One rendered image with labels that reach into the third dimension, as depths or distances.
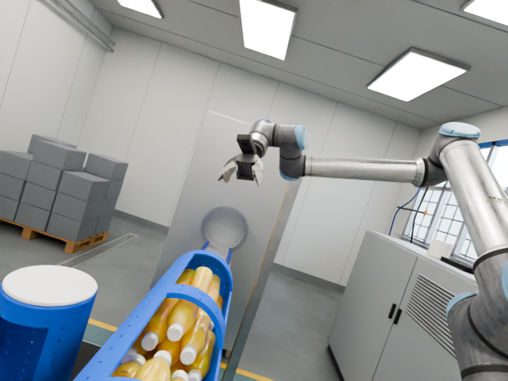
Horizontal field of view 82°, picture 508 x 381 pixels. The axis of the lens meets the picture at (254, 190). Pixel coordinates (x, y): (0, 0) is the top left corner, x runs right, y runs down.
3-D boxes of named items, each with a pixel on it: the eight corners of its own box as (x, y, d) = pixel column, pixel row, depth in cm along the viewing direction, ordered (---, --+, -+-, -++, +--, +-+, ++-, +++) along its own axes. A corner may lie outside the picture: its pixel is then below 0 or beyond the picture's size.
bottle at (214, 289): (203, 275, 127) (197, 293, 109) (219, 273, 128) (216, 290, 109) (205, 290, 128) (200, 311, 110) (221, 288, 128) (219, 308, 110)
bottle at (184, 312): (176, 305, 96) (158, 337, 77) (184, 285, 95) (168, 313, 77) (196, 313, 96) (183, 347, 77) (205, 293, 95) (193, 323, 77)
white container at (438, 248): (440, 258, 245) (446, 242, 245) (452, 264, 230) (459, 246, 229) (422, 252, 245) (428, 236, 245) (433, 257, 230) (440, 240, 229)
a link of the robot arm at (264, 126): (277, 117, 114) (252, 115, 116) (270, 133, 105) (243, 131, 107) (276, 137, 120) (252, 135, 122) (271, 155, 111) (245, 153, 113)
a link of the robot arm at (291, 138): (306, 146, 119) (276, 144, 121) (308, 120, 111) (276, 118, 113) (303, 159, 112) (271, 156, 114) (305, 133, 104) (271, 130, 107)
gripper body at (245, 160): (256, 183, 100) (264, 162, 109) (255, 162, 94) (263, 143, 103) (235, 181, 102) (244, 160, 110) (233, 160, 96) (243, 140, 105)
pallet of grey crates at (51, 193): (106, 240, 434) (130, 163, 428) (71, 254, 354) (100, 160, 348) (29, 214, 434) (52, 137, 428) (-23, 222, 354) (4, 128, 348)
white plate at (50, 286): (32, 258, 113) (32, 261, 113) (-21, 290, 85) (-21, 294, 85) (107, 276, 118) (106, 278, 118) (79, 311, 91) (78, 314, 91)
